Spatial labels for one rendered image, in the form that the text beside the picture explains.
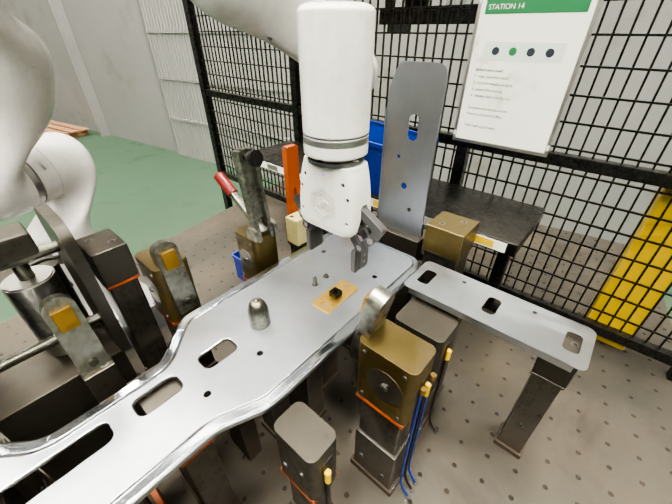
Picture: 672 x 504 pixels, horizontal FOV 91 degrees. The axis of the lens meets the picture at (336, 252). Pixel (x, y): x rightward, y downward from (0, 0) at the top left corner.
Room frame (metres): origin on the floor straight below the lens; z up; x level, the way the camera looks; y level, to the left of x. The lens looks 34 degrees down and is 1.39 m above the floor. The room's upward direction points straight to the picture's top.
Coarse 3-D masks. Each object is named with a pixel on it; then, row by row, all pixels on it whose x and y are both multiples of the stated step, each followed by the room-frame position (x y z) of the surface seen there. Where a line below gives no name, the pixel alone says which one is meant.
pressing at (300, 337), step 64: (320, 256) 0.55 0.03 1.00; (384, 256) 0.55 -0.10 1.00; (192, 320) 0.37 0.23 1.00; (320, 320) 0.37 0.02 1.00; (128, 384) 0.26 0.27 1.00; (192, 384) 0.26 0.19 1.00; (256, 384) 0.26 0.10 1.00; (0, 448) 0.18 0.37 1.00; (64, 448) 0.18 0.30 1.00; (128, 448) 0.18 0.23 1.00; (192, 448) 0.18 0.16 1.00
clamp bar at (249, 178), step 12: (240, 156) 0.55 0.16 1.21; (252, 156) 0.54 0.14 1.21; (240, 168) 0.55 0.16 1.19; (252, 168) 0.58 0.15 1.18; (240, 180) 0.56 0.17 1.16; (252, 180) 0.57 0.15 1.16; (252, 192) 0.56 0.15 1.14; (264, 192) 0.57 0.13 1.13; (252, 204) 0.54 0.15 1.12; (264, 204) 0.56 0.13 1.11; (252, 216) 0.54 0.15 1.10; (264, 216) 0.56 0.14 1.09
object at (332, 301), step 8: (344, 280) 0.47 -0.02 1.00; (336, 288) 0.44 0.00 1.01; (344, 288) 0.45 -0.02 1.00; (352, 288) 0.45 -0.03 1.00; (320, 296) 0.43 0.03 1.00; (328, 296) 0.43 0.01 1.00; (336, 296) 0.42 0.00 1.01; (344, 296) 0.43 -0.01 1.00; (320, 304) 0.41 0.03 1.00; (328, 304) 0.41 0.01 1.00; (336, 304) 0.41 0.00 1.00; (328, 312) 0.39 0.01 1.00
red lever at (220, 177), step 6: (216, 174) 0.63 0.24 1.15; (222, 174) 0.63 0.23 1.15; (216, 180) 0.62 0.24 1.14; (222, 180) 0.62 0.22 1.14; (228, 180) 0.62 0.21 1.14; (222, 186) 0.61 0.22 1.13; (228, 186) 0.61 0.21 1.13; (234, 186) 0.62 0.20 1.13; (228, 192) 0.60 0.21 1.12; (234, 192) 0.61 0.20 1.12; (234, 198) 0.59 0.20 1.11; (240, 198) 0.60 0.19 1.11; (240, 204) 0.58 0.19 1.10; (246, 216) 0.57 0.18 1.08; (264, 228) 0.55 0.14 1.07
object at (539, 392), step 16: (576, 352) 0.32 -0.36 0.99; (544, 368) 0.32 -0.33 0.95; (560, 368) 0.31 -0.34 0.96; (528, 384) 0.33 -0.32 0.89; (544, 384) 0.32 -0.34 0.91; (560, 384) 0.30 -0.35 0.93; (528, 400) 0.32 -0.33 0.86; (544, 400) 0.31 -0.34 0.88; (512, 416) 0.33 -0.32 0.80; (528, 416) 0.32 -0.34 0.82; (512, 432) 0.32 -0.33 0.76; (528, 432) 0.31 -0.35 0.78; (512, 448) 0.31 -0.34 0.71
